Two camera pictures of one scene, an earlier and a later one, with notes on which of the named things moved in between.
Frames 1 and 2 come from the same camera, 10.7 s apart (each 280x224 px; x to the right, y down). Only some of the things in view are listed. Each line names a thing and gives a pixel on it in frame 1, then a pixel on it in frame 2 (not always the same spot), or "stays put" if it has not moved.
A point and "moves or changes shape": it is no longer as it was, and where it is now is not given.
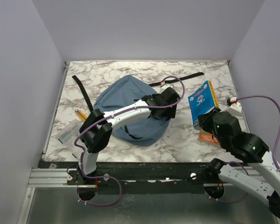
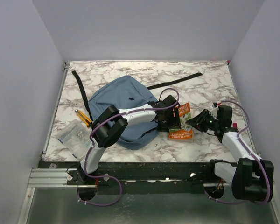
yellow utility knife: (82, 116) stays put
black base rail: (132, 178) stays put
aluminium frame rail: (47, 178) stays put
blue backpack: (122, 92) moves or changes shape
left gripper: (170, 113) → (174, 122)
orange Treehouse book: (207, 136) → (185, 132)
